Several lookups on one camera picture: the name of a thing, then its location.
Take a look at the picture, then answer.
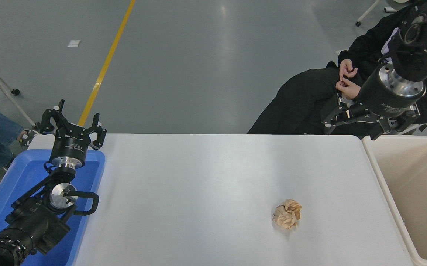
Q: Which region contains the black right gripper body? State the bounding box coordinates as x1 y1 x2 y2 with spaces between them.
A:
351 66 426 119

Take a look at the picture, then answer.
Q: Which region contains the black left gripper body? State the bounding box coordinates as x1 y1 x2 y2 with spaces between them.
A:
50 125 93 162

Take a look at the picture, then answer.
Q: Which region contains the tan paper ball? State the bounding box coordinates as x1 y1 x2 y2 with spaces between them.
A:
272 199 303 230

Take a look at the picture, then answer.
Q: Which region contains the seated person's left hand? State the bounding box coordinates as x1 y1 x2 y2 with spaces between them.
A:
336 78 362 100

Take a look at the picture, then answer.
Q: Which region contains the seated person's right hand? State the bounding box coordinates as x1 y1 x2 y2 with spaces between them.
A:
339 59 359 80

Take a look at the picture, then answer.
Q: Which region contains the seated person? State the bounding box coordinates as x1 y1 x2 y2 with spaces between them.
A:
247 0 427 136

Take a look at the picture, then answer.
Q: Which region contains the blue plastic tray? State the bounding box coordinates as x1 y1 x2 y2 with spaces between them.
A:
0 149 106 266

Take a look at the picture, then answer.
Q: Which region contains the large pale plastic bin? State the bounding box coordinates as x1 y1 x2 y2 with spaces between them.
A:
362 135 427 266

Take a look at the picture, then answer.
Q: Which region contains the white wheeled chair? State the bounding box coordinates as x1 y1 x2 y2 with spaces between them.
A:
355 0 411 27

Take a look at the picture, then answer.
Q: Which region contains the white wheeled rack frame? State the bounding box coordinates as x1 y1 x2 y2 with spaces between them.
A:
0 54 38 128

